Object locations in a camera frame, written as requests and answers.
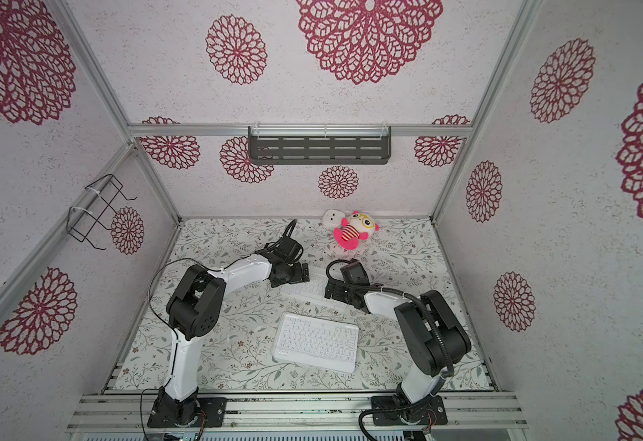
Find left black cable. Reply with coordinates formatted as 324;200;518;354
138;219;299;441

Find white keyboard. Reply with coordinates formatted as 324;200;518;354
281;266;347;312
272;312;360;374

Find black wire wall rack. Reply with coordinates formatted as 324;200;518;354
64;174;137;251

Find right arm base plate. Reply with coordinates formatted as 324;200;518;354
371;395;448;426

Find grey wall shelf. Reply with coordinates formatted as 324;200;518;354
248;126;391;165

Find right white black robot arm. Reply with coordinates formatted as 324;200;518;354
324;259;472;404

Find white keyboard back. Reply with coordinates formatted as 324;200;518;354
281;266;347;312

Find white round gadget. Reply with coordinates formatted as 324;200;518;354
321;209;345;230

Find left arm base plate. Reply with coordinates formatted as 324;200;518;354
146;394;228;428

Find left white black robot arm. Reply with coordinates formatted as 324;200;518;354
165;236;309;402

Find pink owl plush toy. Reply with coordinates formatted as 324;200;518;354
334;211;380;250

